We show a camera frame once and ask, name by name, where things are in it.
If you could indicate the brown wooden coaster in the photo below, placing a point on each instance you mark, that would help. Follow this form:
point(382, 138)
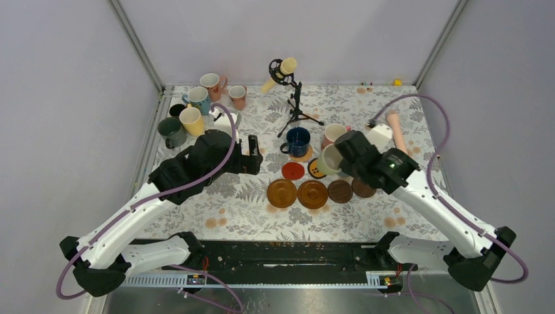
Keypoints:
point(281, 193)

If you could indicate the black microphone tripod stand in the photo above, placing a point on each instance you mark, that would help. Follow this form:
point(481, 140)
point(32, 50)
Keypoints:
point(296, 113)

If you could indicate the pink cylindrical roller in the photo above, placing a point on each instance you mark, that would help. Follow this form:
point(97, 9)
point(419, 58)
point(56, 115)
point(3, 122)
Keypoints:
point(392, 118)

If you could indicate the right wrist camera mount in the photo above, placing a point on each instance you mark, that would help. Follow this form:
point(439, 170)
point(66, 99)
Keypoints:
point(380, 136)

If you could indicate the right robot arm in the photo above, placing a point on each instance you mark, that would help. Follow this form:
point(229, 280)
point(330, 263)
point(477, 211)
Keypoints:
point(474, 249)

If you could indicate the salmon mug with handle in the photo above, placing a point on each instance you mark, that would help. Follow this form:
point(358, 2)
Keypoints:
point(215, 85)

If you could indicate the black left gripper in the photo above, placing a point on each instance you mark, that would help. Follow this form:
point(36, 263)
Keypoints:
point(247, 163)

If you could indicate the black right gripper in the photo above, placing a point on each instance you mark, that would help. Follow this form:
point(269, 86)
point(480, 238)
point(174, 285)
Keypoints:
point(347, 168)

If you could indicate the dark blue mug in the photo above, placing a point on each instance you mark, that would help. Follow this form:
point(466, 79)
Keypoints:
point(297, 141)

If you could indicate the cream microphone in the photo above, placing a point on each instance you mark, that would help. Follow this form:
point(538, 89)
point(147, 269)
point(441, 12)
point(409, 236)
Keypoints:
point(281, 73)

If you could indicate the yellow mug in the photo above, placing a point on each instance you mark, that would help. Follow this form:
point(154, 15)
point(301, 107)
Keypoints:
point(192, 120)

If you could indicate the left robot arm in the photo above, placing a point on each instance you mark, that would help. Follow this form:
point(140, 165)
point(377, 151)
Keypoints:
point(103, 259)

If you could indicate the orange black face coaster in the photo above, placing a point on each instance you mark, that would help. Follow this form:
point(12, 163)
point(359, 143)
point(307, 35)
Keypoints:
point(314, 171)

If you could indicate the light green mug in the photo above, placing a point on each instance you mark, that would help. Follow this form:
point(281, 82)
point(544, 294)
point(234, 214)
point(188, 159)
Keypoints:
point(329, 160)

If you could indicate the woven rattan coaster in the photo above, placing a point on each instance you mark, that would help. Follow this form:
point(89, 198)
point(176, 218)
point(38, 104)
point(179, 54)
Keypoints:
point(305, 158)

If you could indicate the dark brown coaster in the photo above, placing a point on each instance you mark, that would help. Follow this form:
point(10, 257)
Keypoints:
point(361, 189)
point(340, 191)

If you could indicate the brown wooden knob lid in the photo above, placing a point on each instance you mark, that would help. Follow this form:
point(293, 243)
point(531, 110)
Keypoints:
point(312, 194)

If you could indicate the small pink mug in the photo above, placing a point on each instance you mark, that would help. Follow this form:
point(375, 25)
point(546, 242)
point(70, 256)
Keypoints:
point(237, 95)

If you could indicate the black mug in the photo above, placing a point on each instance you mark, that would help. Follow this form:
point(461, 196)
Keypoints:
point(175, 110)

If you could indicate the red round coaster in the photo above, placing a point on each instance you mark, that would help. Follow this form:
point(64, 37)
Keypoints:
point(293, 171)

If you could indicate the dark green mug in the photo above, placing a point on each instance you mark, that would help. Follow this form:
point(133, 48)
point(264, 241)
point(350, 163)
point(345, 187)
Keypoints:
point(173, 132)

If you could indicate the blue patterned mug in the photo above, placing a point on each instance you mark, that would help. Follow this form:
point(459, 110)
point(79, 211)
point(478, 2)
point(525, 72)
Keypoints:
point(198, 97)

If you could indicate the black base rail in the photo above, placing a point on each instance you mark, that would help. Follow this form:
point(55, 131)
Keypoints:
point(293, 263)

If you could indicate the floral table mat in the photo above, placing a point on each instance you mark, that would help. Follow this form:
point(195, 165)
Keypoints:
point(235, 207)

